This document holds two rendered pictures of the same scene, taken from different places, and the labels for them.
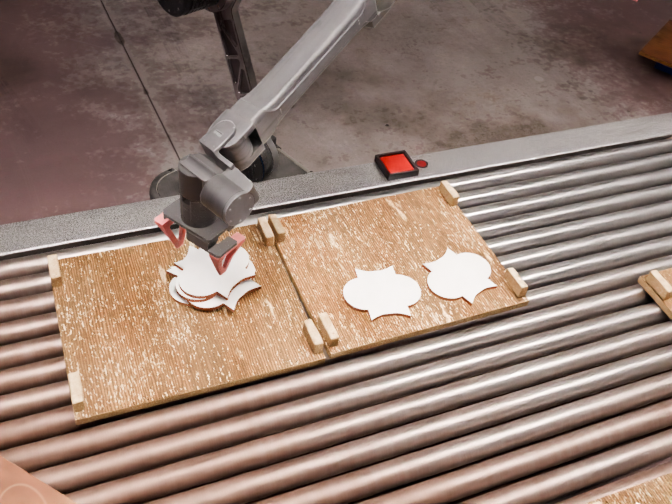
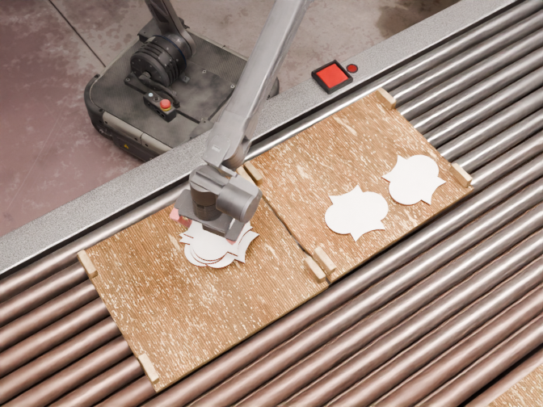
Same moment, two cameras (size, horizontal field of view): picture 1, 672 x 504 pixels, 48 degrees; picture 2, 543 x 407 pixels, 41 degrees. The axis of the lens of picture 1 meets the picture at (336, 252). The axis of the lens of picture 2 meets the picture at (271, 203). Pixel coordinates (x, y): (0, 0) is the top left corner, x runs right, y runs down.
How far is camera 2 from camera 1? 0.43 m
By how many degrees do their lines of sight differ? 15
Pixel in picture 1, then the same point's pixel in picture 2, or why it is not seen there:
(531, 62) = not seen: outside the picture
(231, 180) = (238, 187)
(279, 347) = (290, 285)
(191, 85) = not seen: outside the picture
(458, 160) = (382, 56)
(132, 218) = (127, 190)
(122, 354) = (170, 325)
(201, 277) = (210, 241)
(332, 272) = (310, 203)
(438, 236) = (387, 144)
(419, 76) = not seen: outside the picture
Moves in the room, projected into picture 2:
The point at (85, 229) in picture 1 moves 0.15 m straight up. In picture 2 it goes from (92, 212) to (78, 175)
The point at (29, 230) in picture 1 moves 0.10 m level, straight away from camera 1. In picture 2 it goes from (46, 226) to (25, 195)
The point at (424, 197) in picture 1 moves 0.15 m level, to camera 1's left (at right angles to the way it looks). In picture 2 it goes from (365, 106) to (304, 111)
